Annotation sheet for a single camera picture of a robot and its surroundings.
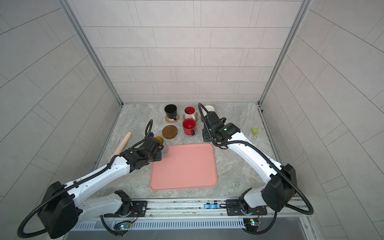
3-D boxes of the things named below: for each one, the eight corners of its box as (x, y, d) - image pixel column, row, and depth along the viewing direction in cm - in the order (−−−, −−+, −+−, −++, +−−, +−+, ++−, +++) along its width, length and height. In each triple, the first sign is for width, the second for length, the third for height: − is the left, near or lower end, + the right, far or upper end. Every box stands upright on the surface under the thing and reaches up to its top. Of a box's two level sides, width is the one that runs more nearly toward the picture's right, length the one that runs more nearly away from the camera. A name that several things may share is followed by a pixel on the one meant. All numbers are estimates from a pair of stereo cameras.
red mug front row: (182, 138, 99) (181, 132, 93) (184, 122, 107) (183, 115, 102) (196, 138, 99) (195, 132, 93) (196, 122, 107) (196, 115, 102)
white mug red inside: (184, 123, 106) (183, 115, 100) (184, 113, 112) (184, 105, 106) (195, 123, 107) (195, 115, 100) (195, 113, 113) (195, 105, 106)
